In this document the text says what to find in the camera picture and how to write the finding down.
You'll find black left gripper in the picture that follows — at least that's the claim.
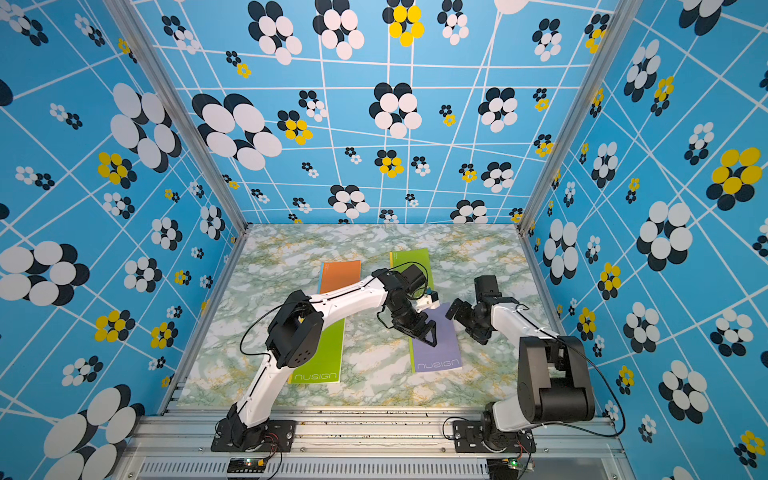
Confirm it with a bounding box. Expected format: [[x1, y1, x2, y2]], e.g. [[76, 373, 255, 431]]
[[390, 296, 442, 344]]

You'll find lined notebook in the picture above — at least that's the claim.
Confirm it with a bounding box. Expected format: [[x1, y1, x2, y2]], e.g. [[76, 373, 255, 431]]
[[409, 304, 463, 374]]

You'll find green cover notebook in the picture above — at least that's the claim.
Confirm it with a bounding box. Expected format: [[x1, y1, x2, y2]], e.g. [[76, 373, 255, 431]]
[[288, 319, 345, 384], [389, 248, 434, 289]]

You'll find orange cover notebook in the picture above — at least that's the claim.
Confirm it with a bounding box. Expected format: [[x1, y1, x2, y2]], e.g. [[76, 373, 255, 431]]
[[319, 260, 361, 294]]

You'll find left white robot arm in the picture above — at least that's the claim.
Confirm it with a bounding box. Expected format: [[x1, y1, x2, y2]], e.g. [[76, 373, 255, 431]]
[[215, 262, 437, 451]]

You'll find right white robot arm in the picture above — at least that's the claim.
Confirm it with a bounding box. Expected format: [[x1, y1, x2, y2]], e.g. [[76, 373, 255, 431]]
[[446, 296, 595, 452]]

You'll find right controller board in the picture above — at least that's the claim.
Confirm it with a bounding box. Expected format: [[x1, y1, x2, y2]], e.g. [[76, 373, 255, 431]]
[[487, 459, 521, 480]]

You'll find controller board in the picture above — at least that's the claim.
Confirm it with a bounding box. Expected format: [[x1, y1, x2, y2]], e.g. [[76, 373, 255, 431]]
[[227, 458, 266, 474], [487, 459, 521, 480]]

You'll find left controller board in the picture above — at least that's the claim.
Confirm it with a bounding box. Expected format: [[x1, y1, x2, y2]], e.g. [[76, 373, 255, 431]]
[[227, 458, 266, 474]]

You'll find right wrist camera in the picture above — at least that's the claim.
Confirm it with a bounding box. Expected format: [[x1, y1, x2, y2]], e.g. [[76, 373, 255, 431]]
[[474, 275, 502, 305]]

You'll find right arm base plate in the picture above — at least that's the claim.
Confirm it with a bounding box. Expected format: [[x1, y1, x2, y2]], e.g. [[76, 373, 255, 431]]
[[451, 419, 537, 454]]

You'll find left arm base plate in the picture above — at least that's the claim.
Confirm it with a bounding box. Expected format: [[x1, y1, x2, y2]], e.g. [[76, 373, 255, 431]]
[[210, 417, 298, 452]]

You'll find aluminium frame rail front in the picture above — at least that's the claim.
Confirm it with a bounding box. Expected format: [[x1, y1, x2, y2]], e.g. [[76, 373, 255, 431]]
[[114, 407, 635, 479]]

